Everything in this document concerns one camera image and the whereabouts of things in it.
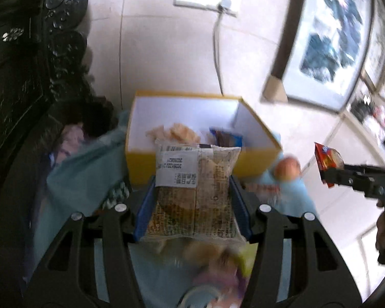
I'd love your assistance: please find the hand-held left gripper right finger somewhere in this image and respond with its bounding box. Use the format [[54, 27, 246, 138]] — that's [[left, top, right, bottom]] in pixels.
[[229, 175, 363, 308]]

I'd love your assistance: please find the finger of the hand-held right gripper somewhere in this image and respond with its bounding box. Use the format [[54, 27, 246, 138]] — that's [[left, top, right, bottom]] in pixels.
[[321, 168, 385, 199], [342, 163, 385, 181]]

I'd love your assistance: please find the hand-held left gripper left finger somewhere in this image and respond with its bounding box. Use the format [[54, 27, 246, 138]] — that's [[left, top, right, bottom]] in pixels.
[[29, 175, 158, 308]]

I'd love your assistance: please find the red snack packet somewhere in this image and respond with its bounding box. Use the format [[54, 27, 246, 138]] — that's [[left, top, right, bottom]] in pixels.
[[314, 142, 344, 188]]

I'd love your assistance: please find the clear pastry packet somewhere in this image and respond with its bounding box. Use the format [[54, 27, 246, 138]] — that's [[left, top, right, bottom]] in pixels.
[[144, 139, 247, 243], [146, 122, 201, 145]]

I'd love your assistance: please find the yellow cardboard box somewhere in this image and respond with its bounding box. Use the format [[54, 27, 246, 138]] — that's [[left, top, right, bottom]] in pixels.
[[125, 90, 283, 187]]

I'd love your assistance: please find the pile of snack packets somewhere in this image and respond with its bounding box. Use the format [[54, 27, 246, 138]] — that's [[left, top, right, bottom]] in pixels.
[[96, 180, 281, 308]]

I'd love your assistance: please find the blue snack packet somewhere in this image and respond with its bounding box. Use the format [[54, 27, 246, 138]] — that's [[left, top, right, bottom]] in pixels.
[[208, 128, 243, 148]]

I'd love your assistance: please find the white cabinet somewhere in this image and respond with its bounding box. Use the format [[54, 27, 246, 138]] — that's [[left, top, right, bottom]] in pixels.
[[317, 109, 385, 299]]

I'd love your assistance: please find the red white package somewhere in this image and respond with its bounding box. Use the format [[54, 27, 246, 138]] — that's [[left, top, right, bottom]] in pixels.
[[370, 104, 385, 135]]

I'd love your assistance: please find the red apple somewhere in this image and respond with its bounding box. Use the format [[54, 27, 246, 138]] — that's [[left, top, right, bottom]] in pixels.
[[274, 157, 302, 181]]

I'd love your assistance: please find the dark desk organizer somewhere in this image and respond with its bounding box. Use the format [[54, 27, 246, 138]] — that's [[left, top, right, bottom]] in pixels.
[[350, 95, 376, 124]]

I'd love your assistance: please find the teal printed blanket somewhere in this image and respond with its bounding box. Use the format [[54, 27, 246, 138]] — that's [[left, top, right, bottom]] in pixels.
[[22, 109, 318, 308]]

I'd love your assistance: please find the purple cloth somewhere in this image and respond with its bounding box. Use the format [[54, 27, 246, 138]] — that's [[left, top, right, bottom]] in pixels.
[[56, 123, 88, 165]]

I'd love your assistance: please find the cardboard corner protector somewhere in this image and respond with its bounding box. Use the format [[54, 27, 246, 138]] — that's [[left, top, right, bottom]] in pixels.
[[261, 75, 289, 104]]

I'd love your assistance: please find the small framed painting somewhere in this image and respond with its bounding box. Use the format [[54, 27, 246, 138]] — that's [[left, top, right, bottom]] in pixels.
[[361, 0, 385, 94]]

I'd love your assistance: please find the large framed lotus painting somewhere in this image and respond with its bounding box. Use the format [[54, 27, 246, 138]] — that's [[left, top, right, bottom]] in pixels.
[[263, 0, 376, 113]]

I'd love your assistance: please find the dark carved wooden furniture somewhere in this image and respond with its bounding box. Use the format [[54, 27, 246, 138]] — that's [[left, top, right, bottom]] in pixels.
[[0, 0, 118, 264]]

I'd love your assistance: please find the grey power cable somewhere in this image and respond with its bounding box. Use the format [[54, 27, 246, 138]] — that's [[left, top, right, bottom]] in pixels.
[[212, 9, 226, 96]]

